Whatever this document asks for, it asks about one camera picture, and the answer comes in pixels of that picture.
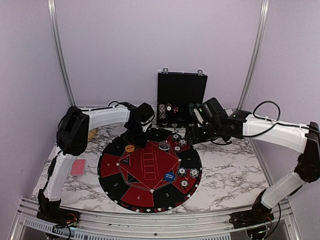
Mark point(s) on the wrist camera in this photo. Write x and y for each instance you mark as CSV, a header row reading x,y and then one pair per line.
x,y
210,112
145,116

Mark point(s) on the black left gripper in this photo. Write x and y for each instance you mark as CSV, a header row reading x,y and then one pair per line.
x,y
140,142

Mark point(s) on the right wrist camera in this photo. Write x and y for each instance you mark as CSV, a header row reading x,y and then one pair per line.
x,y
210,112

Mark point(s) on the red playing card deck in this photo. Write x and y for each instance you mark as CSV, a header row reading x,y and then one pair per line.
x,y
78,167

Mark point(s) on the woven bamboo tray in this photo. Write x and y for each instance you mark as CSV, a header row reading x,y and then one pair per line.
x,y
92,133

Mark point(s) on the cream blue chips in case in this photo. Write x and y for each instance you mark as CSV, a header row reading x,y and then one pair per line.
x,y
164,110

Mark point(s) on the right aluminium frame post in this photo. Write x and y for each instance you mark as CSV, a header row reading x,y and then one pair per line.
x,y
260,33

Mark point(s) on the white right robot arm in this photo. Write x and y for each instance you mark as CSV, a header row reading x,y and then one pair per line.
x,y
289,151

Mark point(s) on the clear acrylic dealer button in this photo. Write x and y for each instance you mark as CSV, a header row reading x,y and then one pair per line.
x,y
164,145

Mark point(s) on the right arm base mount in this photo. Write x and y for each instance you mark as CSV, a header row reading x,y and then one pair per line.
x,y
252,217

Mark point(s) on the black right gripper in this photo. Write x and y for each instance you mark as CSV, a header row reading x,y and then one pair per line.
x,y
193,137

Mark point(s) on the teal chips in case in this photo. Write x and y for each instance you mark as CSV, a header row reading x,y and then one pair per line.
x,y
191,108

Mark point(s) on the black chip carrying case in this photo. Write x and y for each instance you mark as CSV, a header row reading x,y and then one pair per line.
x,y
179,89

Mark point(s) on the black triangular all-in marker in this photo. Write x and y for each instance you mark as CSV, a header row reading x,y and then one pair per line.
x,y
126,161

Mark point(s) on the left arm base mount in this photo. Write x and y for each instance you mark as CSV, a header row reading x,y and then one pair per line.
x,y
51,211

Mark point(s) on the orange big blind button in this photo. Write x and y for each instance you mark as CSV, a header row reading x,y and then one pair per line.
x,y
129,148

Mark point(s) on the aluminium front rail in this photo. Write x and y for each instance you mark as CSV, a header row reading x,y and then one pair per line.
x,y
98,225

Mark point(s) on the aluminium frame post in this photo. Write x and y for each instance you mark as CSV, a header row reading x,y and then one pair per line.
x,y
260,33
59,51

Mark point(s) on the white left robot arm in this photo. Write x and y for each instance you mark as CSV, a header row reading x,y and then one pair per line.
x,y
72,139

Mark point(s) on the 50 chips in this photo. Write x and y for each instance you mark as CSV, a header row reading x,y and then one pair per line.
x,y
176,137
182,172

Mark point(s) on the round red black poker mat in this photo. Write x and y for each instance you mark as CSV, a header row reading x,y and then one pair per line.
x,y
141,187

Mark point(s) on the blue small blind button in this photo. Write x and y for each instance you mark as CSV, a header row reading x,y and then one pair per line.
x,y
169,176

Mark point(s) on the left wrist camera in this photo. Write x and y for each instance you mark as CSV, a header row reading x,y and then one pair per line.
x,y
145,116

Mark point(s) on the left aluminium frame post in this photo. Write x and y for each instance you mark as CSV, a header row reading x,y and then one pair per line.
x,y
59,51

